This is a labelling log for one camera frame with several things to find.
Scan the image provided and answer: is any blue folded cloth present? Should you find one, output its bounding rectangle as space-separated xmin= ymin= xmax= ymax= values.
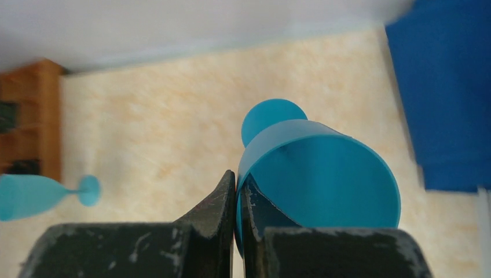
xmin=385 ymin=1 xmax=490 ymax=192

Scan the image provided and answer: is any orange compartment tray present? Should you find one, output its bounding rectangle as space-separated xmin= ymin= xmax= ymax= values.
xmin=1 ymin=58 xmax=64 ymax=181

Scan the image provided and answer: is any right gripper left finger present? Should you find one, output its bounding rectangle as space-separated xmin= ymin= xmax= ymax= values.
xmin=19 ymin=170 xmax=236 ymax=277

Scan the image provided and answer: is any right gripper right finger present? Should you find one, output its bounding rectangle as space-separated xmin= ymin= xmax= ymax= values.
xmin=239 ymin=175 xmax=433 ymax=277

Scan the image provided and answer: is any blue wine glass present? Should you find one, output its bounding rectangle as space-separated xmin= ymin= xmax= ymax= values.
xmin=1 ymin=174 xmax=101 ymax=222
xmin=234 ymin=98 xmax=402 ymax=258

